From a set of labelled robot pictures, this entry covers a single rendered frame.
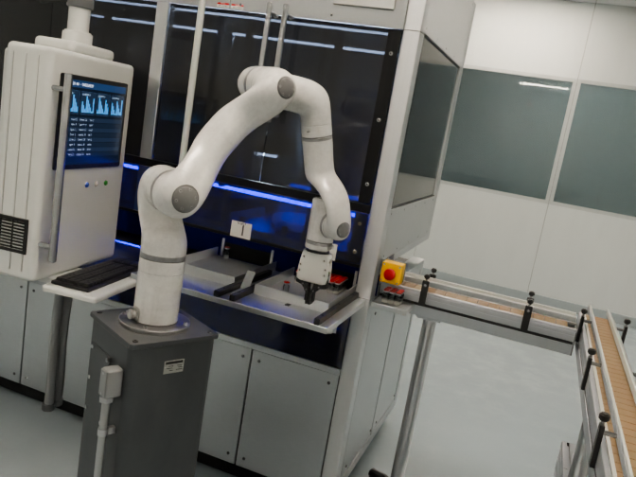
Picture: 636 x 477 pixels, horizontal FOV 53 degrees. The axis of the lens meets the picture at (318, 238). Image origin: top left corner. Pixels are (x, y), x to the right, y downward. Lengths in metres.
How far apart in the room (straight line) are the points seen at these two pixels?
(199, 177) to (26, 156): 0.74
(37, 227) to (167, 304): 0.65
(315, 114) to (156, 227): 0.54
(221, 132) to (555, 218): 5.34
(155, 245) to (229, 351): 0.93
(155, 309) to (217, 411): 0.98
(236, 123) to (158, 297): 0.50
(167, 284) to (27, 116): 0.78
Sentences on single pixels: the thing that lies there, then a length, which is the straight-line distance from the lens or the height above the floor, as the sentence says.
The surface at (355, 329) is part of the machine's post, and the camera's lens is 2.28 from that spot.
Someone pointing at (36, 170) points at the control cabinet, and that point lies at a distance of 2.18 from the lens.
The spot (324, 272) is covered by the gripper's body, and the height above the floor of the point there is 1.02.
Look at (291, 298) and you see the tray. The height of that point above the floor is 0.90.
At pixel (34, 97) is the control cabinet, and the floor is 1.39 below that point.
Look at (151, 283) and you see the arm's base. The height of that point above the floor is 0.99.
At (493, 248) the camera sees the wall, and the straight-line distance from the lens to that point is 6.79.
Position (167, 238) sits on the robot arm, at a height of 1.11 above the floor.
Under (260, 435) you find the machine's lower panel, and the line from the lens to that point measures 2.57.
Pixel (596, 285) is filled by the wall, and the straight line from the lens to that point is 6.83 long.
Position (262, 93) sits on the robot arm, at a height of 1.51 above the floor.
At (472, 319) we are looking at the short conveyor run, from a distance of 2.29.
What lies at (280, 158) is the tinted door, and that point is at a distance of 2.31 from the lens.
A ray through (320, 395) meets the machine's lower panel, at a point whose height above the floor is 0.48.
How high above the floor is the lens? 1.47
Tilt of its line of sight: 11 degrees down
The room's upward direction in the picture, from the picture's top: 10 degrees clockwise
